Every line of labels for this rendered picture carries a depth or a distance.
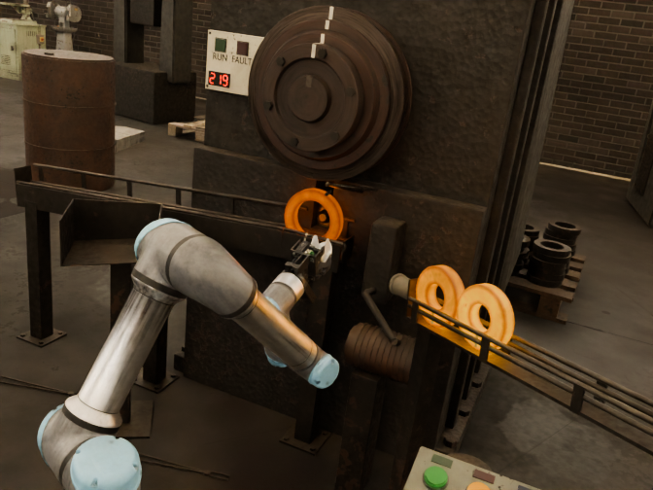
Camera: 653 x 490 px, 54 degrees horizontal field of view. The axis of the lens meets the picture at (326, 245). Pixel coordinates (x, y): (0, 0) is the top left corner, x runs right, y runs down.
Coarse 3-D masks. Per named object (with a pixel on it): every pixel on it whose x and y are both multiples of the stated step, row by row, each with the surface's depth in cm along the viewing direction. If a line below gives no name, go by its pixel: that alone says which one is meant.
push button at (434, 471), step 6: (432, 468) 111; (438, 468) 111; (426, 474) 110; (432, 474) 110; (438, 474) 110; (444, 474) 110; (426, 480) 109; (432, 480) 109; (438, 480) 109; (444, 480) 109; (432, 486) 108; (438, 486) 108
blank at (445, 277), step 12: (420, 276) 163; (432, 276) 158; (444, 276) 155; (456, 276) 154; (420, 288) 163; (432, 288) 161; (444, 288) 155; (456, 288) 152; (420, 300) 163; (432, 300) 162; (444, 300) 156; (456, 300) 152; (444, 312) 156; (456, 312) 153; (432, 324) 160
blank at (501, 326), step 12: (468, 288) 148; (480, 288) 145; (492, 288) 143; (468, 300) 148; (480, 300) 145; (492, 300) 142; (504, 300) 141; (468, 312) 149; (492, 312) 142; (504, 312) 140; (468, 324) 149; (480, 324) 149; (492, 324) 142; (504, 324) 139; (492, 336) 143; (504, 336) 140
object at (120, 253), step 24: (72, 216) 191; (96, 216) 195; (120, 216) 197; (144, 216) 198; (72, 240) 193; (96, 240) 197; (120, 240) 198; (72, 264) 179; (96, 264) 180; (120, 264) 189; (120, 288) 191; (120, 408) 206; (144, 408) 216; (120, 432) 203; (144, 432) 205
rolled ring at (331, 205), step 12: (300, 192) 189; (312, 192) 187; (324, 192) 187; (288, 204) 192; (300, 204) 192; (324, 204) 187; (336, 204) 187; (288, 216) 193; (336, 216) 186; (300, 228) 195; (336, 228) 187
